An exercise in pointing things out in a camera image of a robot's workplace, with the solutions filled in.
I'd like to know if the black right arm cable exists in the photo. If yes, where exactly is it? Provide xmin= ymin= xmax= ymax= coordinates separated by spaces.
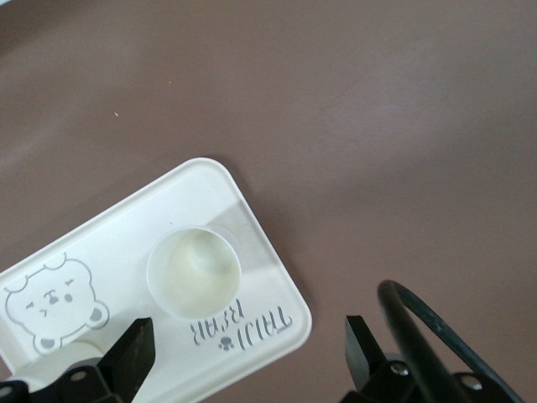
xmin=376 ymin=280 xmax=528 ymax=403

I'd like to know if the brown table cover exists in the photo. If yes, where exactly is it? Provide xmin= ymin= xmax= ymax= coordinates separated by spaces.
xmin=0 ymin=0 xmax=537 ymax=403

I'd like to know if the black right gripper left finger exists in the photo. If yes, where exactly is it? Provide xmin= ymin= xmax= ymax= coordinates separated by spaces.
xmin=24 ymin=317 xmax=159 ymax=403

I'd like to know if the white plastic cup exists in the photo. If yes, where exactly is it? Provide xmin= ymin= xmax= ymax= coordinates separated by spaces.
xmin=145 ymin=225 xmax=245 ymax=319

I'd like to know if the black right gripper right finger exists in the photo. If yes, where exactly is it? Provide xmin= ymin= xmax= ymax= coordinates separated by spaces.
xmin=338 ymin=314 xmax=425 ymax=403

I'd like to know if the cream bear print tray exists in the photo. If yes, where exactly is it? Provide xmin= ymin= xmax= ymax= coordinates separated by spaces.
xmin=0 ymin=157 xmax=314 ymax=403

